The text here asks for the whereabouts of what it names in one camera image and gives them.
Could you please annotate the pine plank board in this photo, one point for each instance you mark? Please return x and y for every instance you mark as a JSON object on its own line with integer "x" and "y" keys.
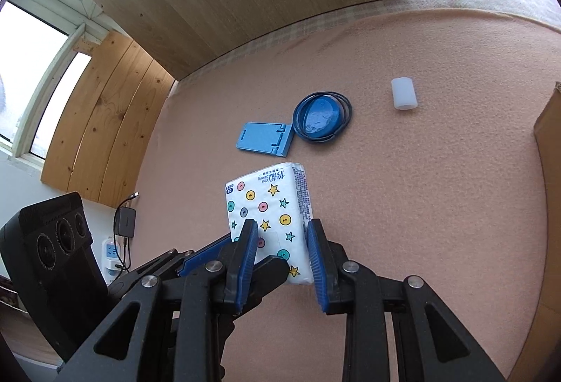
{"x": 101, "y": 123}

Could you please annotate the star print tissue packet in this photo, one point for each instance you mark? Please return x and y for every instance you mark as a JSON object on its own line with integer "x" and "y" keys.
{"x": 271, "y": 206}

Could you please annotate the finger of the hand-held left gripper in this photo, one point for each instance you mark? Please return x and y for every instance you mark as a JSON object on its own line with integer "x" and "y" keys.
{"x": 271, "y": 272}
{"x": 197, "y": 263}

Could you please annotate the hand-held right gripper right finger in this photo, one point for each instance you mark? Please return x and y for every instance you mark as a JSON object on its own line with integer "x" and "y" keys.
{"x": 315, "y": 263}

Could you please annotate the pink felt table cover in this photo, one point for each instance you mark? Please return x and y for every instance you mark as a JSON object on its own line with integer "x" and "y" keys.
{"x": 416, "y": 211}

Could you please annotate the white power strip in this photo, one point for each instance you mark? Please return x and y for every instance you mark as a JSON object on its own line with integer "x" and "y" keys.
{"x": 111, "y": 252}

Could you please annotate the black power adapter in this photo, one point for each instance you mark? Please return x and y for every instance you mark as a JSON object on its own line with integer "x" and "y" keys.
{"x": 125, "y": 222}

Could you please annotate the blue folding phone stand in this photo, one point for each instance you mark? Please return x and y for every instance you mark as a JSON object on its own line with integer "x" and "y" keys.
{"x": 258, "y": 139}

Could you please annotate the white charger block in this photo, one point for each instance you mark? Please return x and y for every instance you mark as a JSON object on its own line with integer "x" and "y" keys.
{"x": 403, "y": 93}

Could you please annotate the white window frame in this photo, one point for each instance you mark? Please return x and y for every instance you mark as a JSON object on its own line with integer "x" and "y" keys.
{"x": 52, "y": 75}

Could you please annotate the brown cardboard box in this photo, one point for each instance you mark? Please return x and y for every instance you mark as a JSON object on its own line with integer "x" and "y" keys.
{"x": 550, "y": 171}

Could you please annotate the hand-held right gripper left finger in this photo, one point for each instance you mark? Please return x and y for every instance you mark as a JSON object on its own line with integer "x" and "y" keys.
{"x": 247, "y": 263}

